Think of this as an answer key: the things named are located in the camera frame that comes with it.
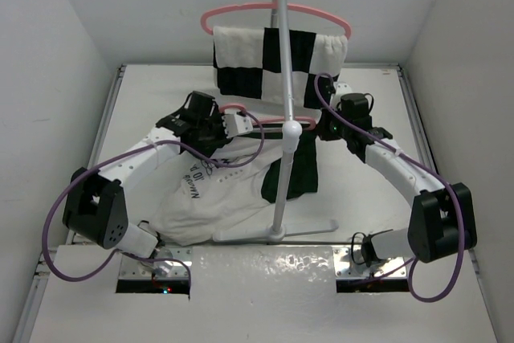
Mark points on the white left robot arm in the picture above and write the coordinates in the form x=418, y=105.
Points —
x=96, y=205

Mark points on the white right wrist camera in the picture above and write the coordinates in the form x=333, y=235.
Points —
x=342, y=89

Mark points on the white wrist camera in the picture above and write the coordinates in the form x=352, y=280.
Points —
x=342, y=89
x=236, y=124

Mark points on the pink hanger with towel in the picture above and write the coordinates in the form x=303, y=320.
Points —
x=278, y=8

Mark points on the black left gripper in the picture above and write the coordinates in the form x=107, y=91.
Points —
x=217, y=116

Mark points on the white and green t shirt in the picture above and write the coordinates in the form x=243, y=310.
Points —
x=212, y=197

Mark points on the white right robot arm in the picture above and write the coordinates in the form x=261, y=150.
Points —
x=440, y=216

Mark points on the black white checkered towel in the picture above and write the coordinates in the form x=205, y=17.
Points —
x=247, y=63

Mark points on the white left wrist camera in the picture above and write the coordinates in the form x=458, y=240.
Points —
x=236, y=124

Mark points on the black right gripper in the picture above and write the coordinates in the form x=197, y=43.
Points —
x=324, y=128

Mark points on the pink plastic hanger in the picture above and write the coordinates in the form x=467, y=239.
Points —
x=266, y=119

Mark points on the grey clothes rack stand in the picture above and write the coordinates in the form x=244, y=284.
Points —
x=291, y=131

